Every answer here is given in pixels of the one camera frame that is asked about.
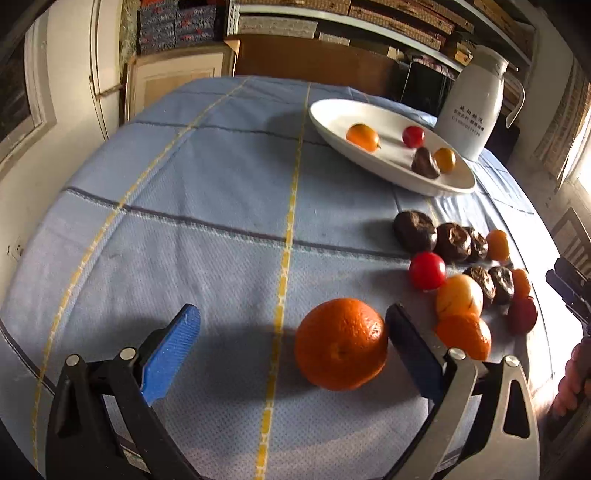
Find brown cardboard sheet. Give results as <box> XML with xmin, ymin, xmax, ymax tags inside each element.
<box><xmin>233</xmin><ymin>34</ymin><xmax>402</xmax><ymax>95</ymax></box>

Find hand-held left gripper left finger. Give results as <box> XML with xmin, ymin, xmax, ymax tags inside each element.
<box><xmin>45</xmin><ymin>303</ymin><xmax>204</xmax><ymax>480</ymax></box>

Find white window frame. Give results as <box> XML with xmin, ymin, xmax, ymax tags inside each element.
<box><xmin>0</xmin><ymin>28</ymin><xmax>58</xmax><ymax>155</ymax></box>

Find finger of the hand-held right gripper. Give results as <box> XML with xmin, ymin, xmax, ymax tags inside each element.
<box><xmin>546</xmin><ymin>270</ymin><xmax>591</xmax><ymax>320</ymax></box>
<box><xmin>554</xmin><ymin>257</ymin><xmax>591</xmax><ymax>298</ymax></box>

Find orange mandarin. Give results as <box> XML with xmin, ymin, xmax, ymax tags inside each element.
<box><xmin>435</xmin><ymin>314</ymin><xmax>492</xmax><ymax>361</ymax></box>

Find pale yellow round fruit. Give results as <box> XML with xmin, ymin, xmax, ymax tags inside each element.
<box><xmin>436</xmin><ymin>274</ymin><xmax>484</xmax><ymax>320</ymax></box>

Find dark brown water chestnut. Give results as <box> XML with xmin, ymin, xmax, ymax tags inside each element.
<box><xmin>463</xmin><ymin>265</ymin><xmax>496</xmax><ymax>308</ymax></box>
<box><xmin>411</xmin><ymin>147</ymin><xmax>441</xmax><ymax>180</ymax></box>
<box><xmin>436</xmin><ymin>223</ymin><xmax>472</xmax><ymax>263</ymax></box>
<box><xmin>488</xmin><ymin>266</ymin><xmax>515</xmax><ymax>305</ymax></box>
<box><xmin>393</xmin><ymin>210</ymin><xmax>438</xmax><ymax>254</ymax></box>
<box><xmin>466</xmin><ymin>227</ymin><xmax>489</xmax><ymax>261</ymax></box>

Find white oval plate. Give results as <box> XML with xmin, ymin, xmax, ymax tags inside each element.
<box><xmin>308</xmin><ymin>98</ymin><xmax>477</xmax><ymax>197</ymax></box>

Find green marbled panel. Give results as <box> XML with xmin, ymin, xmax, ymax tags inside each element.
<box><xmin>119</xmin><ymin>0</ymin><xmax>141</xmax><ymax>70</ymax></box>

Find large orange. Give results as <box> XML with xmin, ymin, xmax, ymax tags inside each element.
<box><xmin>294</xmin><ymin>298</ymin><xmax>389</xmax><ymax>392</ymax></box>

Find yellow orange cherry tomato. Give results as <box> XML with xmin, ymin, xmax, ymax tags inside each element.
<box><xmin>433</xmin><ymin>148</ymin><xmax>457</xmax><ymax>174</ymax></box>

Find stack of woven boxes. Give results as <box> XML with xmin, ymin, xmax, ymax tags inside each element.
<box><xmin>240</xmin><ymin>0</ymin><xmax>532</xmax><ymax>65</ymax></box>

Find person's right hand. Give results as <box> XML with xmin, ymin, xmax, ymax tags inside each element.
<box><xmin>551</xmin><ymin>337</ymin><xmax>591</xmax><ymax>418</ymax></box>

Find stack of blue patterned boxes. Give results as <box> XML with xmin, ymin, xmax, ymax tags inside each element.
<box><xmin>139</xmin><ymin>0</ymin><xmax>218</xmax><ymax>54</ymax></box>

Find white door panel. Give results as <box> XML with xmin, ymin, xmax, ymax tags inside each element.
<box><xmin>88</xmin><ymin>0</ymin><xmax>127</xmax><ymax>141</ymax></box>

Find white thermos jug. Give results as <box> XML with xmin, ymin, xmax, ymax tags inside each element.
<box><xmin>435</xmin><ymin>44</ymin><xmax>527</xmax><ymax>162</ymax></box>

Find dark red round fruit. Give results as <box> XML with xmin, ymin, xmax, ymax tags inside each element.
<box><xmin>507</xmin><ymin>296</ymin><xmax>539</xmax><ymax>335</ymax></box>

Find small orange kumquat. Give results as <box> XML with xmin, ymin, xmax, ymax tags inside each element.
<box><xmin>486</xmin><ymin>229</ymin><xmax>511</xmax><ymax>261</ymax></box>
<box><xmin>512</xmin><ymin>268</ymin><xmax>533</xmax><ymax>300</ymax></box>
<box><xmin>346</xmin><ymin>123</ymin><xmax>382</xmax><ymax>152</ymax></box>

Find black board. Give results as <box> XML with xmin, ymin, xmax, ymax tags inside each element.
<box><xmin>399</xmin><ymin>60</ymin><xmax>451</xmax><ymax>116</ymax></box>

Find blue plaid tablecloth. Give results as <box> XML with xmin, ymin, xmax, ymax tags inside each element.
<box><xmin>0</xmin><ymin>76</ymin><xmax>561</xmax><ymax>480</ymax></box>

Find framed picture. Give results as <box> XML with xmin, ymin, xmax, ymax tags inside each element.
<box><xmin>124</xmin><ymin>39</ymin><xmax>241</xmax><ymax>123</ymax></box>

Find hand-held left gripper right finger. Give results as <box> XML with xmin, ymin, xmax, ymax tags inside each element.
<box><xmin>383</xmin><ymin>302</ymin><xmax>541</xmax><ymax>480</ymax></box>

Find metal shelf rack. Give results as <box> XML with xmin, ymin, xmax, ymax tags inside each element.
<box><xmin>226</xmin><ymin>0</ymin><xmax>541</xmax><ymax>70</ymax></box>

